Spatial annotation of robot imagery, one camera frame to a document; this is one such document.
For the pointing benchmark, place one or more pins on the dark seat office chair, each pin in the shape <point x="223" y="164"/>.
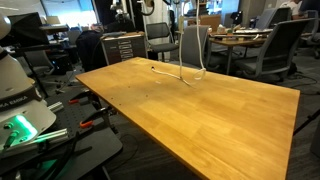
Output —
<point x="161" y="46"/>

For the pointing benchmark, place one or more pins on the labelled drawer cabinet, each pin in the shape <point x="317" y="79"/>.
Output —
<point x="123" y="48"/>

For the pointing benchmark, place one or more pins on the black draped jacket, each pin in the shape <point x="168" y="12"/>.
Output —
<point x="88" y="50"/>

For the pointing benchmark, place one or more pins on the brown cardboard box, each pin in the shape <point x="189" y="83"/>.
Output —
<point x="210" y="22"/>

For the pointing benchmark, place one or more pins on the wooden office desk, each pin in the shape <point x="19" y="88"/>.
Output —
<point x="233" y="40"/>

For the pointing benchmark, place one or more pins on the aluminium extrusion bar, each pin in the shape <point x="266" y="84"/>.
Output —
<point x="55" y="106"/>
<point x="50" y="136"/>

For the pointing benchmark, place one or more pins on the grey armrest office chair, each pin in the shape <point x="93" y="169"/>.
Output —
<point x="276" y="50"/>

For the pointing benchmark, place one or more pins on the grey mesh office chair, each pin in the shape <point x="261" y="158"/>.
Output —
<point x="280" y="15"/>

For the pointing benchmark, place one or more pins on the large black screen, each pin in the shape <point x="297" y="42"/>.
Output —
<point x="23" y="28"/>

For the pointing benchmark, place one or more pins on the seated person in white shirt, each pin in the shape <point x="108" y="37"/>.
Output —
<point x="291" y="4"/>

